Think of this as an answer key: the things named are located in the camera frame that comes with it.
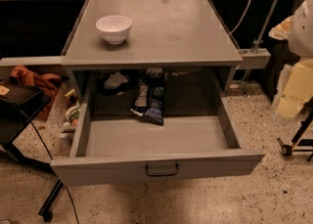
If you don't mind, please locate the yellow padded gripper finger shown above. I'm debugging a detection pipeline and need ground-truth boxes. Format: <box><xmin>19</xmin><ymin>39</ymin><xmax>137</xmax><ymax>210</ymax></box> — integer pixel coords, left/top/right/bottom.
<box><xmin>272</xmin><ymin>59</ymin><xmax>313</xmax><ymax>124</ymax></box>

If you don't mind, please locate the blue chip bag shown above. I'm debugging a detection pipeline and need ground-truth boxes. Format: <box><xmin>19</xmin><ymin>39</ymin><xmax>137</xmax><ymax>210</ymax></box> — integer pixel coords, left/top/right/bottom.
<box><xmin>130</xmin><ymin>79</ymin><xmax>164</xmax><ymax>125</ymax></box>

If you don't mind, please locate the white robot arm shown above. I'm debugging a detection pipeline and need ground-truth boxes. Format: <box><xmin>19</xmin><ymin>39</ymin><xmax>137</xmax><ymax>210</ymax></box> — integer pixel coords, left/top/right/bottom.
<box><xmin>269</xmin><ymin>0</ymin><xmax>313</xmax><ymax>124</ymax></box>

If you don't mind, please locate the grey cabinet counter unit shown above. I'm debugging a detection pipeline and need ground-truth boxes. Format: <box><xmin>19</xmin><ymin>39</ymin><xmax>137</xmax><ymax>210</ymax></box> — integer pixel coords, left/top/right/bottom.
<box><xmin>62</xmin><ymin>0</ymin><xmax>242</xmax><ymax>97</ymax></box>

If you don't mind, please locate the grey open drawer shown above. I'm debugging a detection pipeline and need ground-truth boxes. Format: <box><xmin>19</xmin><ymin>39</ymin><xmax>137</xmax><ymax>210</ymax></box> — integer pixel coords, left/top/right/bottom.
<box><xmin>51</xmin><ymin>72</ymin><xmax>264</xmax><ymax>186</ymax></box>

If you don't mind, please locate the black wheeled tripod base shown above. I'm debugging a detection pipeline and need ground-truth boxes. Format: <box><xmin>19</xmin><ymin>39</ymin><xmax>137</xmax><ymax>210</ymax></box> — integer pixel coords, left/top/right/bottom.
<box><xmin>277</xmin><ymin>111</ymin><xmax>313</xmax><ymax>162</ymax></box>

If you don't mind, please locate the metal diagonal rod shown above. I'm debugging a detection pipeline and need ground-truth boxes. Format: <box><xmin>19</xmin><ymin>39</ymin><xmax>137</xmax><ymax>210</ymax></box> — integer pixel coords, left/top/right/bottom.
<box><xmin>249</xmin><ymin>0</ymin><xmax>291</xmax><ymax>55</ymax></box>

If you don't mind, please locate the crumpled grey item in cabinet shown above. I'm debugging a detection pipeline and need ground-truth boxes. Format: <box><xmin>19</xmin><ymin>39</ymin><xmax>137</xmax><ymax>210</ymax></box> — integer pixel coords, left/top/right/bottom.
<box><xmin>104</xmin><ymin>71</ymin><xmax>128</xmax><ymax>90</ymax></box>

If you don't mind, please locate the white ceramic bowl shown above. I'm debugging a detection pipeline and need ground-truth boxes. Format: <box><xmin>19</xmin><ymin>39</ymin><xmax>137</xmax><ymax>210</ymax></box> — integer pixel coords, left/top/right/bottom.
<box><xmin>96</xmin><ymin>15</ymin><xmax>132</xmax><ymax>45</ymax></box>

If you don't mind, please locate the clear plastic bin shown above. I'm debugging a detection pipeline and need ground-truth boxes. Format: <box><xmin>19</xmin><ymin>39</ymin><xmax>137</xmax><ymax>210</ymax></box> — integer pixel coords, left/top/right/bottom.
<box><xmin>46</xmin><ymin>80</ymin><xmax>79</xmax><ymax>140</ymax></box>

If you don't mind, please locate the orange cloth on floor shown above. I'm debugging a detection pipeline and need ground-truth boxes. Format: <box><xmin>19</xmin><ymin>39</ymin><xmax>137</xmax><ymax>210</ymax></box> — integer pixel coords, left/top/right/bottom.
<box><xmin>11</xmin><ymin>66</ymin><xmax>63</xmax><ymax>120</ymax></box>

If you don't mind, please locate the black rolling stand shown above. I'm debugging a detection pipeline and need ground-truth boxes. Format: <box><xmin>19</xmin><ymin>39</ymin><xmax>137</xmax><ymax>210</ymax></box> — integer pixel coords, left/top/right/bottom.
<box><xmin>0</xmin><ymin>78</ymin><xmax>65</xmax><ymax>223</ymax></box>

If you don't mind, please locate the white power cable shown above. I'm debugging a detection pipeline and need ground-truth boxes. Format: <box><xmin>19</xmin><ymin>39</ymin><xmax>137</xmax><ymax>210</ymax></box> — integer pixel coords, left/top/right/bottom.
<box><xmin>227</xmin><ymin>0</ymin><xmax>254</xmax><ymax>37</ymax></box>

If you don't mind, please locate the black drawer handle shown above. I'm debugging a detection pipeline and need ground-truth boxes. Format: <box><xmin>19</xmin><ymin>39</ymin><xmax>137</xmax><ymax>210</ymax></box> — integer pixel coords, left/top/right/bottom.
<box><xmin>145</xmin><ymin>163</ymin><xmax>180</xmax><ymax>177</ymax></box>

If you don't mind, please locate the black floor cable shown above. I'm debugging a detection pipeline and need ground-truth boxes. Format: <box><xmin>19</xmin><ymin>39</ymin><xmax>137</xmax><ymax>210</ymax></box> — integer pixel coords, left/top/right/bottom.
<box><xmin>30</xmin><ymin>120</ymin><xmax>81</xmax><ymax>224</ymax></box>

